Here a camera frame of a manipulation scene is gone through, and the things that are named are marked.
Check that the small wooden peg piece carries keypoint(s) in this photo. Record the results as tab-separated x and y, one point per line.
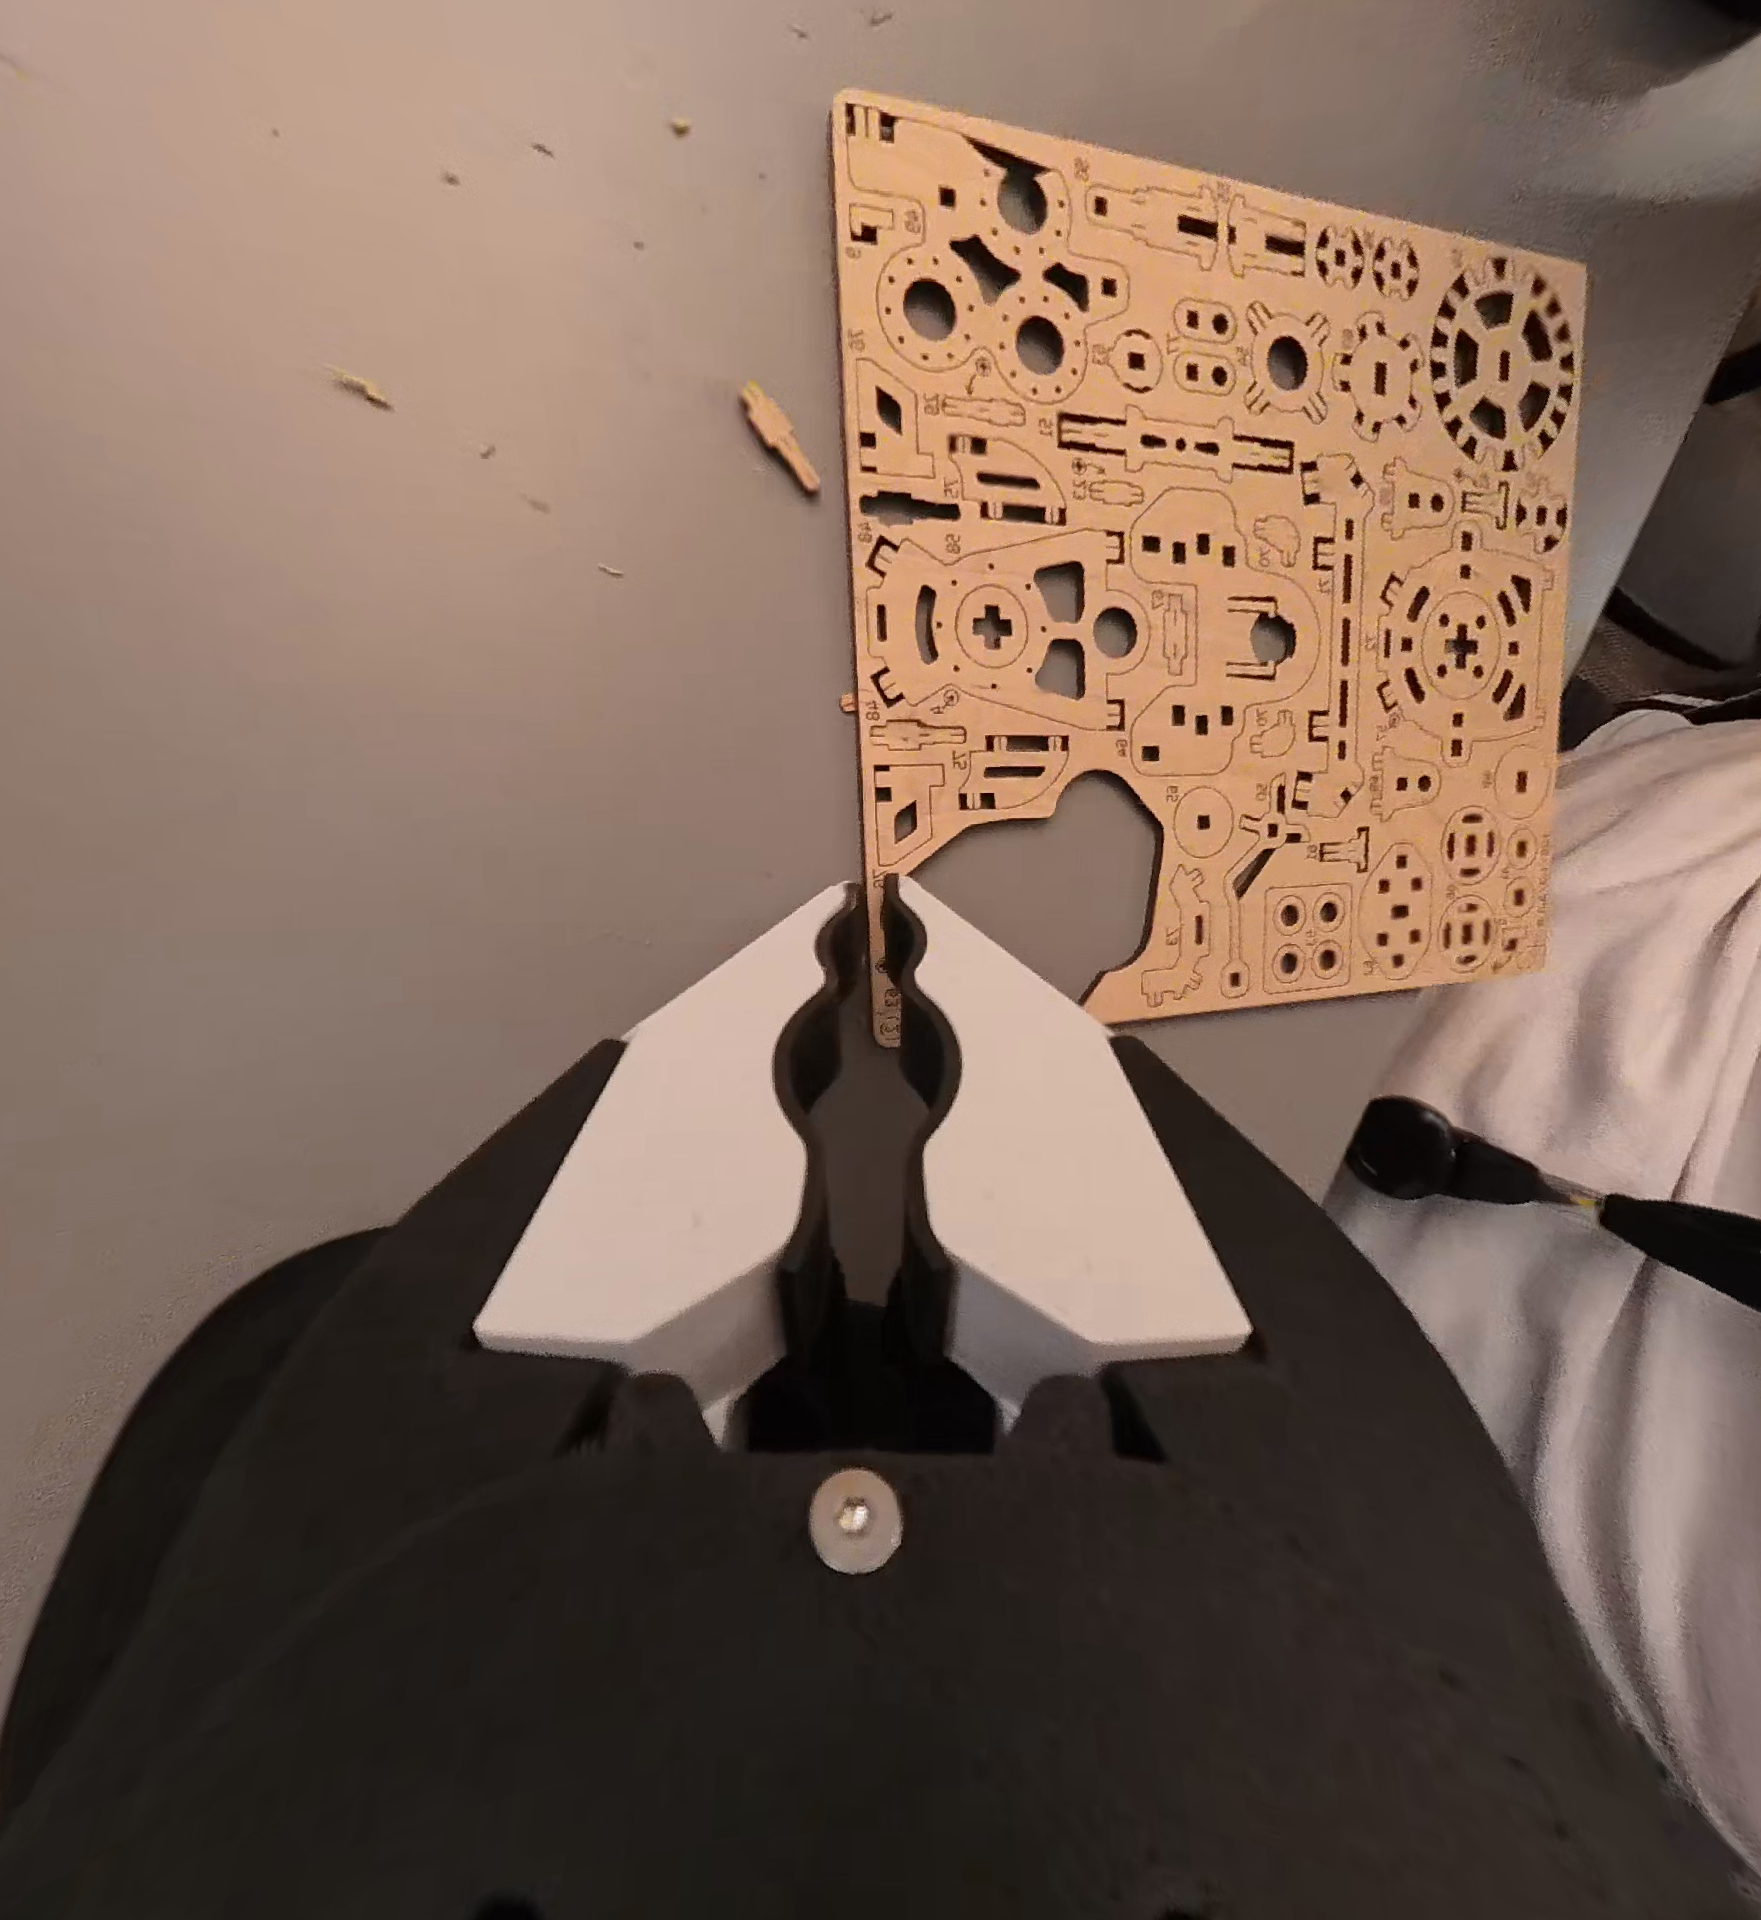
778	435

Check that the wooden model parts sheet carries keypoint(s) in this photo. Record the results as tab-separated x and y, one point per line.
1036	609

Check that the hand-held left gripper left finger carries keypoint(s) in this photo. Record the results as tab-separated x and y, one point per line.
641	1201

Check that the person in white shirt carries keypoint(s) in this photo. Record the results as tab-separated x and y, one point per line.
1689	974

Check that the wood chip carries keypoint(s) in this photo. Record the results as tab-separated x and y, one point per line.
362	390

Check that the dark cloth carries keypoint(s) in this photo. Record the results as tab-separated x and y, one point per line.
1706	690

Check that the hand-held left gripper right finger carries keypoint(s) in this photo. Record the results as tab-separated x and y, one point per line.
1074	1201

